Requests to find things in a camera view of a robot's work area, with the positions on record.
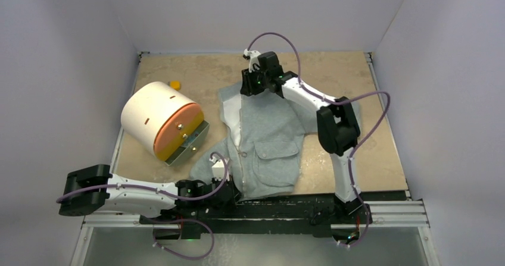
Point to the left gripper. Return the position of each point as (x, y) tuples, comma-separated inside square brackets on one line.
[(237, 194)]

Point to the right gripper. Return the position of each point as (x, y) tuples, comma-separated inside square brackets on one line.
[(249, 88)]

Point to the grey zip jacket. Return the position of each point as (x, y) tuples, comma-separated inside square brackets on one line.
[(264, 142)]

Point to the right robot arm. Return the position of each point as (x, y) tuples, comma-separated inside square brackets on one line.
[(338, 129)]

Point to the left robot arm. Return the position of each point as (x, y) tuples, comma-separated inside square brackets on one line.
[(96, 189)]

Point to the small yellow object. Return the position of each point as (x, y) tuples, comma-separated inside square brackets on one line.
[(176, 85)]

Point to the white and orange cylinder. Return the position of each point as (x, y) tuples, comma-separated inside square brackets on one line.
[(160, 118)]

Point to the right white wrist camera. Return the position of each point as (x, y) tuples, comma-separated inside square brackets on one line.
[(252, 57)]

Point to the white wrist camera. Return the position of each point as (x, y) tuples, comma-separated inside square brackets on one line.
[(218, 168), (252, 57)]

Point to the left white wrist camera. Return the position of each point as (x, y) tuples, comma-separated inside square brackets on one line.
[(218, 168)]

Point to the grey metal bracket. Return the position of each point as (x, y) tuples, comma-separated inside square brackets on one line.
[(189, 146)]

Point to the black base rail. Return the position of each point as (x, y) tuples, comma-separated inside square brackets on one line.
[(316, 215)]

